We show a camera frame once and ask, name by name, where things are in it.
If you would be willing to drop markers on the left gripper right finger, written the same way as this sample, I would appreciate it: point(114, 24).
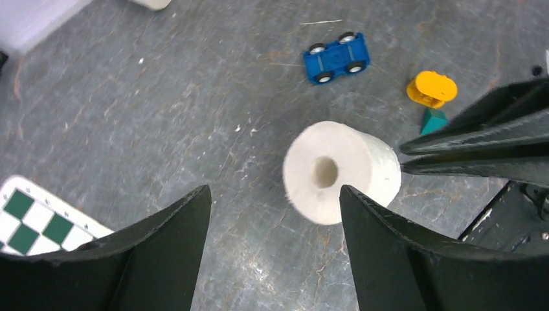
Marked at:
point(398, 264)

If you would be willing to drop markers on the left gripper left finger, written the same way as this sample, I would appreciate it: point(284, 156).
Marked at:
point(150, 265)

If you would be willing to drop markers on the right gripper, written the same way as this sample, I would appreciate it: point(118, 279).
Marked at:
point(516, 219)

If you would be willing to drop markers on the white roll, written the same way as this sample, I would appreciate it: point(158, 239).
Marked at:
point(154, 5)
point(327, 155)

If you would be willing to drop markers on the teal toy cube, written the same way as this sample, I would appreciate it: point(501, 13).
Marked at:
point(433, 120)

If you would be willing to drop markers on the yellow toy block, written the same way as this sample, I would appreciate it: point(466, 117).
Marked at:
point(431, 89)

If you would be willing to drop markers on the green white chess mat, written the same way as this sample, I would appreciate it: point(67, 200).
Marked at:
point(34, 221)

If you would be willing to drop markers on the blue toy car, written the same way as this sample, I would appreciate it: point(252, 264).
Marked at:
point(348, 55)

